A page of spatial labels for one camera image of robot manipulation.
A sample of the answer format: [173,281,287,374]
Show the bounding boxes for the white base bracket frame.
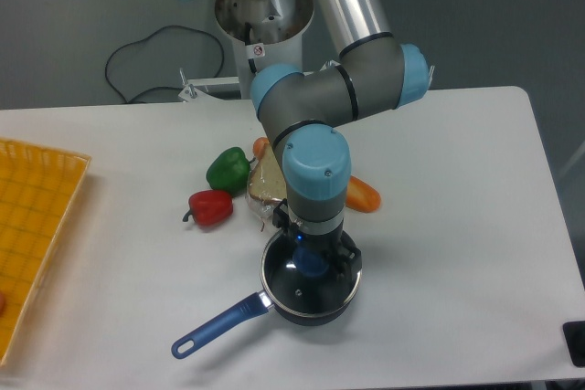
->
[176,59,436,102]

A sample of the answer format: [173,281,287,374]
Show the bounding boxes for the wrapped sandwich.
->
[246,137,286,228]

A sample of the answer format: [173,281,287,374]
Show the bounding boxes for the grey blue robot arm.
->
[216,0,431,278]

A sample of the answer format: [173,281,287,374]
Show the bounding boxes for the green bell pepper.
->
[206,146,250,195]

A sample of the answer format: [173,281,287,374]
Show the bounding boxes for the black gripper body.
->
[289,207,356,274]

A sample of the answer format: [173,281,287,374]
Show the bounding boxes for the glass lid blue knob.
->
[261,237,362,326]

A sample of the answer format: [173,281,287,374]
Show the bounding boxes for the black cable on floor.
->
[104,25,226,104]

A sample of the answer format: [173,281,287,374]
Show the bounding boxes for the black device at table edge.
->
[562,321,585,368]

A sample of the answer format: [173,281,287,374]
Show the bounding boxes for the blue saucepan with handle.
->
[171,228,364,360]

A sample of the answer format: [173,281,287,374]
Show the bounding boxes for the orange bread loaf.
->
[252,136,382,214]

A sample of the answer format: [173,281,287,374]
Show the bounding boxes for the yellow plastic basket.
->
[1,138,91,365]

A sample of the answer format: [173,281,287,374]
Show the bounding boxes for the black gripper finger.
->
[272,201,292,244]
[322,243,361,280]

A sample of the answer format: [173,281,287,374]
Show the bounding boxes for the red bell pepper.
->
[182,189,233,227]

